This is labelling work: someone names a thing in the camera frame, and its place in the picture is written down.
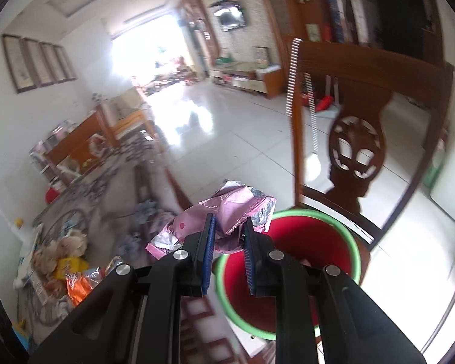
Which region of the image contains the orange snack wrapper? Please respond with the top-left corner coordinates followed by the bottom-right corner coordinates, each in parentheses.
top-left (66, 256), bottom-right (124, 308)

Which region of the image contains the red bin with green rim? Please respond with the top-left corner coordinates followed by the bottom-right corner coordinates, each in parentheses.
top-left (212, 208), bottom-right (362, 342)

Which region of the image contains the yellow snack packet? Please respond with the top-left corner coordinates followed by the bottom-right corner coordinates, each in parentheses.
top-left (57, 258), bottom-right (88, 277)

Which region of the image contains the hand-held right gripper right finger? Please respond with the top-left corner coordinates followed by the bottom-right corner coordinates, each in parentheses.
top-left (243, 218), bottom-right (427, 364)

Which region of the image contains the wooden lattice partition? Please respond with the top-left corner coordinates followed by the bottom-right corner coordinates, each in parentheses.
top-left (250, 0), bottom-right (292, 46)

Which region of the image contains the floral rug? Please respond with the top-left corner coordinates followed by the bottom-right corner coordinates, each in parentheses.
top-left (15, 136), bottom-right (198, 330)

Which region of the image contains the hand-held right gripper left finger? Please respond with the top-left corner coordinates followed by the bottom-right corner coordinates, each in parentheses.
top-left (26, 213), bottom-right (217, 364)

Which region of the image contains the tall printed poster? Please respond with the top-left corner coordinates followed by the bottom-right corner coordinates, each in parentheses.
top-left (318, 0), bottom-right (366, 44)

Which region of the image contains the white coiled cable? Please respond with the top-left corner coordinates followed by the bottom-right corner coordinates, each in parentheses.
top-left (284, 38), bottom-right (323, 177)

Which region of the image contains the carved wooden chair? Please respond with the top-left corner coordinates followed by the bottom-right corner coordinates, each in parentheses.
top-left (284, 34), bottom-right (455, 251)

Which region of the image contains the crumpled beige paper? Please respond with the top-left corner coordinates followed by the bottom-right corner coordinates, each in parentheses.
top-left (32, 231), bottom-right (88, 274)

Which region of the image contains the wall television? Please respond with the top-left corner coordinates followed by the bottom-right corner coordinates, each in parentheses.
top-left (214, 4), bottom-right (247, 31)

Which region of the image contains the low television cabinet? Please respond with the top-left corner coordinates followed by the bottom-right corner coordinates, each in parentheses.
top-left (210, 62), bottom-right (285, 97)

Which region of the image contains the framed wall picture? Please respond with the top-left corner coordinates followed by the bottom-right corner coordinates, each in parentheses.
top-left (23, 38), bottom-right (54, 87)
top-left (53, 45), bottom-right (77, 81)
top-left (2, 34), bottom-right (36, 93)
top-left (40, 42), bottom-right (67, 84)

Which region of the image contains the cluttered storage shelf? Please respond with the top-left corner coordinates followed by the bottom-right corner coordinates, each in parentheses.
top-left (28, 119), bottom-right (78, 183)

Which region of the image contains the pink foil wrapper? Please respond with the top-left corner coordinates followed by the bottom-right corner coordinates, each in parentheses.
top-left (146, 179), bottom-right (277, 261)

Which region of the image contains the wooden bench sofa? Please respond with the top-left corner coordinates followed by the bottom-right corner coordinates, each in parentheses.
top-left (45, 110), bottom-right (156, 175)

